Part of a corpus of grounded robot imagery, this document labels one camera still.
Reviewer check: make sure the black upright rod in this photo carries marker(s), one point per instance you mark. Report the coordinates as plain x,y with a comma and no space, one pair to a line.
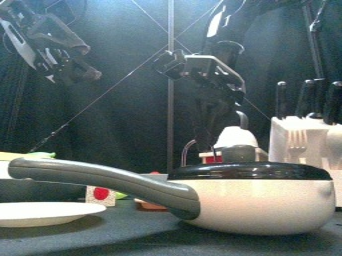
316,50

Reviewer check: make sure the yellow green toy vegetable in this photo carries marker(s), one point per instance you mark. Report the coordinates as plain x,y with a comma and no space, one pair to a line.
27,155

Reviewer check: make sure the white plastic fork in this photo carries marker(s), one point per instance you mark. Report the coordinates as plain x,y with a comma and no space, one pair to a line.
296,143

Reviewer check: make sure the white block red dot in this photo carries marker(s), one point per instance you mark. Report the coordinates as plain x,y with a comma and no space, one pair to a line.
101,194

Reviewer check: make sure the green toy piece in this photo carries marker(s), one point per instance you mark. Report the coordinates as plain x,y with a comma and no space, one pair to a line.
121,195

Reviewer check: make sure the white knife block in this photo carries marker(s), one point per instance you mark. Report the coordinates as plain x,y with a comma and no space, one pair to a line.
312,146

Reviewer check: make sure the metal vertical frame pole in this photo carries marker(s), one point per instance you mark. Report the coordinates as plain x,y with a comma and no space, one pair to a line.
170,110

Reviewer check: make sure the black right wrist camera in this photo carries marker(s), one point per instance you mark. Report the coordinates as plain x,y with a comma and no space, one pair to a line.
169,64

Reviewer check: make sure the grey small box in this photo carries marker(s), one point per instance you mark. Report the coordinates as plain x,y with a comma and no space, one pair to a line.
156,177

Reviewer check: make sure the orange toy piece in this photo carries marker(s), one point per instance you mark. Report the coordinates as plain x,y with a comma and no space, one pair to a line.
149,205

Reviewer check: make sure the dark grey tray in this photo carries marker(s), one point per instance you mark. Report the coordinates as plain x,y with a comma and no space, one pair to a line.
41,190

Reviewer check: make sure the white round plate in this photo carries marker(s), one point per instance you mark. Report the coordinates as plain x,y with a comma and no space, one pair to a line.
45,213

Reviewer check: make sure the black pan lid grey knob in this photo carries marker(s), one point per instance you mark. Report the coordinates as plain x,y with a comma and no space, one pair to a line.
249,170

